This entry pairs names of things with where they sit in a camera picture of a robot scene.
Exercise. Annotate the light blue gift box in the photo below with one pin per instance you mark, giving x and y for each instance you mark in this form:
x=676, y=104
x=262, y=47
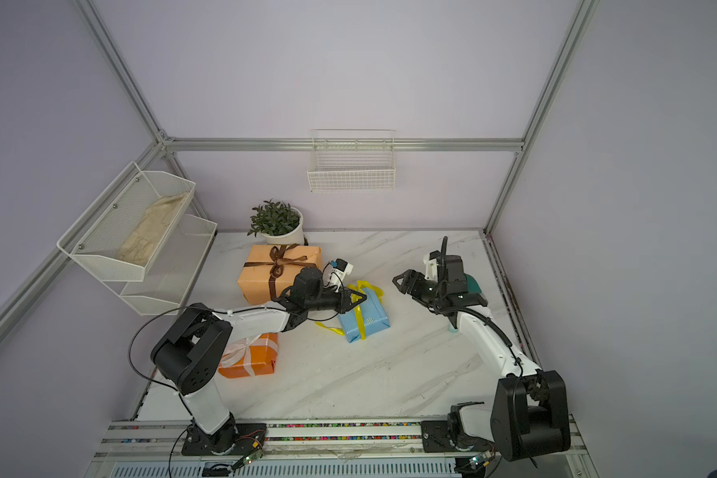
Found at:
x=365, y=320

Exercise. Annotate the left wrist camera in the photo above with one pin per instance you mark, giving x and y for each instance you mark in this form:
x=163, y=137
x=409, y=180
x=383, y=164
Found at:
x=340, y=269

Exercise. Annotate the brown ribbon bow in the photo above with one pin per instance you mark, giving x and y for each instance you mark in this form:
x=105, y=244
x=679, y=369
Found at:
x=278, y=263

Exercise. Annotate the orange gift box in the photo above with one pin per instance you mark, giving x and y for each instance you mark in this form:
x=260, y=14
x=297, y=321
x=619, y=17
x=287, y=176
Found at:
x=251, y=358

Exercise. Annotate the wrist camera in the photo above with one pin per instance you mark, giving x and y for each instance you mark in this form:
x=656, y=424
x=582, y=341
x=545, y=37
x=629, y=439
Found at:
x=340, y=269
x=435, y=270

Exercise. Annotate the yellow ribbon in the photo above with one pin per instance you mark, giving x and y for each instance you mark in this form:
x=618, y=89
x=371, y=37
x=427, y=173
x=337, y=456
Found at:
x=358, y=300

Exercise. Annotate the white two-tier mesh shelf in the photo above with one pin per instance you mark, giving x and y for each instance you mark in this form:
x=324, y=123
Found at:
x=165, y=283

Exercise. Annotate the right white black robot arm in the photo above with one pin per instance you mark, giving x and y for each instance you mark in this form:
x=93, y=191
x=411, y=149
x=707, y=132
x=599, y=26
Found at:
x=528, y=416

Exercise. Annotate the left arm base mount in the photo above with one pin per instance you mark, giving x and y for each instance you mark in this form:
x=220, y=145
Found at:
x=224, y=441

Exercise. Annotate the tan gift box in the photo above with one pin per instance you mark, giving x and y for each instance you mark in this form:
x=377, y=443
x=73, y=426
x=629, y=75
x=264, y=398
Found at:
x=281, y=275

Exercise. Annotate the potted green plant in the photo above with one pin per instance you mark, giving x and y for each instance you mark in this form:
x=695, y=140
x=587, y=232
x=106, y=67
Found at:
x=278, y=222

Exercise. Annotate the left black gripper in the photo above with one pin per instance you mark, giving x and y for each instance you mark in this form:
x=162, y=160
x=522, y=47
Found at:
x=345, y=301

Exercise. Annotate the white wire wall basket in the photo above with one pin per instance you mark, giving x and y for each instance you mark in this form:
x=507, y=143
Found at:
x=345, y=160

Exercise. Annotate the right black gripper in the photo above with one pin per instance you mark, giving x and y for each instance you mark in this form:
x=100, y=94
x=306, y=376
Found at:
x=411, y=275

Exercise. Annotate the beige cloth in shelf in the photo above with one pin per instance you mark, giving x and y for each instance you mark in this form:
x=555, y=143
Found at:
x=140, y=246

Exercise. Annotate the white ribbon bow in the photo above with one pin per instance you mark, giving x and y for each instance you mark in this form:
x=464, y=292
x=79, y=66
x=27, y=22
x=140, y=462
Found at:
x=242, y=352

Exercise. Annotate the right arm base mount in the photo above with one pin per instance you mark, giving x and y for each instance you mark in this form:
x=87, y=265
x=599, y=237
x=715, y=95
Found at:
x=466, y=428

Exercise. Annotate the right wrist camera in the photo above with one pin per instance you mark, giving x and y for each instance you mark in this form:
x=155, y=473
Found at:
x=435, y=270

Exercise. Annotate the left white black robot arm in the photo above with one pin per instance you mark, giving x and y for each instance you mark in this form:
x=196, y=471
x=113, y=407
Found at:
x=190, y=352

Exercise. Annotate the aluminium frame rail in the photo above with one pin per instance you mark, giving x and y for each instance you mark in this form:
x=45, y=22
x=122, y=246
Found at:
x=141, y=440

